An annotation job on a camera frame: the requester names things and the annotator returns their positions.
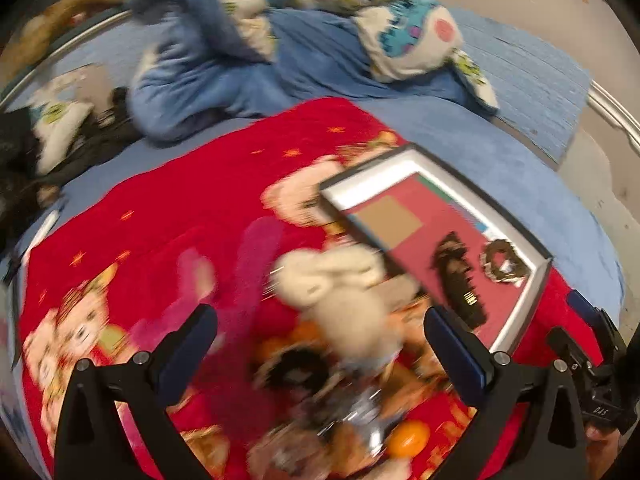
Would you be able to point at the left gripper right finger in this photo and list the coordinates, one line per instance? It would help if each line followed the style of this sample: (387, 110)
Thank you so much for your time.
(550, 442)

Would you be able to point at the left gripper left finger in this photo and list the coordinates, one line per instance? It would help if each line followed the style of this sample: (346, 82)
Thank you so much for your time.
(91, 442)

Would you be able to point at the brown crochet scrunchie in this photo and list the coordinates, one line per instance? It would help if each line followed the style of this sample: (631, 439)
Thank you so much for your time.
(501, 263)

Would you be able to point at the dark brown fuzzy hair clip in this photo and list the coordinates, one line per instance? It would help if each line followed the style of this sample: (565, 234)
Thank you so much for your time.
(454, 273)

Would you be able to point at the person right hand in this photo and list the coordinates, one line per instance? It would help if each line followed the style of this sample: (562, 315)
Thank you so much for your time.
(602, 450)

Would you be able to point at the orange mandarin fruit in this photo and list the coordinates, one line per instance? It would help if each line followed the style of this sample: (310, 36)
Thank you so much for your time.
(408, 439)

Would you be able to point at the magenta plush bear headband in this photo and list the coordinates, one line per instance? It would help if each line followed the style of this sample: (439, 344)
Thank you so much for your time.
(232, 285)

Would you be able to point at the black shallow cardboard box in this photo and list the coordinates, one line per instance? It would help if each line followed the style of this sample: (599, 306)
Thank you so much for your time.
(406, 201)

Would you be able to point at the black white-lace scrunchie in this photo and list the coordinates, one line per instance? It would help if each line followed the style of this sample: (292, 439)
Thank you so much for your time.
(294, 367)

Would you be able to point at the beige plush rabbit toy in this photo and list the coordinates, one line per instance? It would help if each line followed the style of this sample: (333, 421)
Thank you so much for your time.
(347, 293)

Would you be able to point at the red plush blanket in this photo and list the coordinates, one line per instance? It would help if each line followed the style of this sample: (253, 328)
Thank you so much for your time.
(122, 252)

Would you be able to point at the black puffer jacket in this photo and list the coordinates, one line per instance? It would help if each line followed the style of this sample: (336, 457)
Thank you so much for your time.
(23, 194)

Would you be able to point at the blue bed sheet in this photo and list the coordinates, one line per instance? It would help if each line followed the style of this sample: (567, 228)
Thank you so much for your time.
(498, 163)

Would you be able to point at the monster print pillow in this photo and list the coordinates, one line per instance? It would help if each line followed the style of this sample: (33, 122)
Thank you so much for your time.
(61, 106)

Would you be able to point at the blue fleece blanket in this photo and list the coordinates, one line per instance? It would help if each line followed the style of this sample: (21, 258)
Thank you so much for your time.
(202, 70)

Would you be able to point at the monster print duvet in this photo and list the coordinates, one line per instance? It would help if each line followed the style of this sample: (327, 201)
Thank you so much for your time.
(403, 38)

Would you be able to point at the brown plush toy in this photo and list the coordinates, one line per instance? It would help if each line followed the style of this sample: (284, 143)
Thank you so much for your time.
(34, 39)

